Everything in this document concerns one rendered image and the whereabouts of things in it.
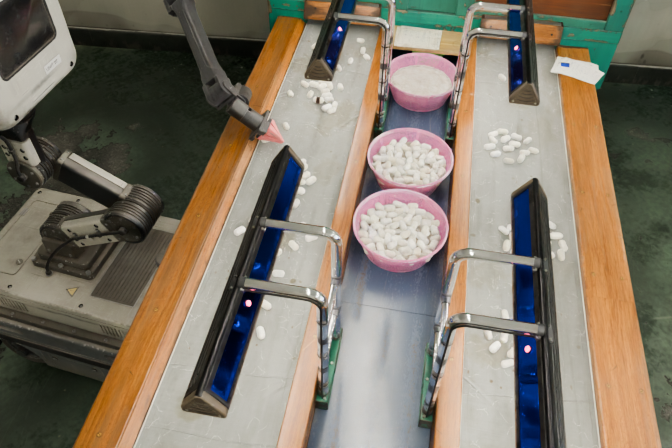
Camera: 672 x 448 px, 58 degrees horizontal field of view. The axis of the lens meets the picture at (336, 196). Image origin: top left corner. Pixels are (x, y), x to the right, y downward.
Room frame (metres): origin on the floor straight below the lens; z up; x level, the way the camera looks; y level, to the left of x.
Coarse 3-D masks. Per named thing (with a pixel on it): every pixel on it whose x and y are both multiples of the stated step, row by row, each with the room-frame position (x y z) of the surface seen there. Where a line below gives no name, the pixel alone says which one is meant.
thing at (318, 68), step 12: (336, 0) 1.71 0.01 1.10; (348, 0) 1.75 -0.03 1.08; (348, 12) 1.70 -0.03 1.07; (324, 24) 1.63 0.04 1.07; (336, 24) 1.59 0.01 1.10; (348, 24) 1.65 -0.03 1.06; (324, 36) 1.50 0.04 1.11; (336, 36) 1.54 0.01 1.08; (324, 48) 1.44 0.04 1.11; (336, 48) 1.50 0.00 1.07; (312, 60) 1.42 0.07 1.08; (324, 60) 1.40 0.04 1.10; (336, 60) 1.46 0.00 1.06; (312, 72) 1.39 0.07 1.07; (324, 72) 1.38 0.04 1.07
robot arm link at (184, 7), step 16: (176, 0) 1.75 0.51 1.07; (192, 0) 1.77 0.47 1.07; (176, 16) 1.77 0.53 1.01; (192, 16) 1.70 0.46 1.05; (192, 32) 1.65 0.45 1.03; (192, 48) 1.61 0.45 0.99; (208, 48) 1.61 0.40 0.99; (208, 64) 1.54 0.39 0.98; (208, 80) 1.50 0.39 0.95; (208, 96) 1.47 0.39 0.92; (224, 96) 1.46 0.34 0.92
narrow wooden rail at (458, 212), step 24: (456, 120) 1.58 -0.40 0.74; (456, 144) 1.44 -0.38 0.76; (456, 168) 1.33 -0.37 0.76; (456, 192) 1.23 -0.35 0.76; (456, 216) 1.13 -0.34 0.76; (456, 240) 1.05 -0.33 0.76; (456, 288) 0.89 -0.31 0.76; (456, 312) 0.82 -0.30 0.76; (456, 336) 0.75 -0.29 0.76; (456, 360) 0.69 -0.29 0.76; (456, 384) 0.63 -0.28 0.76; (456, 408) 0.57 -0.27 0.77; (432, 432) 0.54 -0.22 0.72; (456, 432) 0.52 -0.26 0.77
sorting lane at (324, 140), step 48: (288, 96) 1.71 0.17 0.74; (336, 96) 1.71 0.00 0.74; (288, 144) 1.46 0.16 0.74; (336, 144) 1.46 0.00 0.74; (240, 192) 1.24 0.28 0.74; (336, 192) 1.24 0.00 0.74; (240, 240) 1.06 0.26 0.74; (288, 240) 1.06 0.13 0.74; (192, 336) 0.76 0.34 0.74; (288, 336) 0.76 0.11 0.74; (240, 384) 0.63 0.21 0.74; (288, 384) 0.63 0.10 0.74; (144, 432) 0.52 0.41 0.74; (192, 432) 0.52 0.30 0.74; (240, 432) 0.52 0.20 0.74
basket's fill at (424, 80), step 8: (400, 72) 1.88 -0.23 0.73; (408, 72) 1.88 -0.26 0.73; (416, 72) 1.87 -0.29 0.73; (424, 72) 1.88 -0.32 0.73; (432, 72) 1.87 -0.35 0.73; (440, 72) 1.88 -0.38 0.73; (392, 80) 1.82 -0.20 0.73; (400, 80) 1.82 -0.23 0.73; (408, 80) 1.81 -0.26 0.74; (416, 80) 1.83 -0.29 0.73; (424, 80) 1.81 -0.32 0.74; (432, 80) 1.83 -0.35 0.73; (440, 80) 1.83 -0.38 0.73; (448, 80) 1.83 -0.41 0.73; (400, 88) 1.77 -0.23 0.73; (408, 88) 1.77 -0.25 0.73; (416, 88) 1.77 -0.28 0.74; (424, 88) 1.77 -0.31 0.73; (432, 88) 1.77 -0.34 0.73; (440, 88) 1.78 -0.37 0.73; (448, 88) 1.78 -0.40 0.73
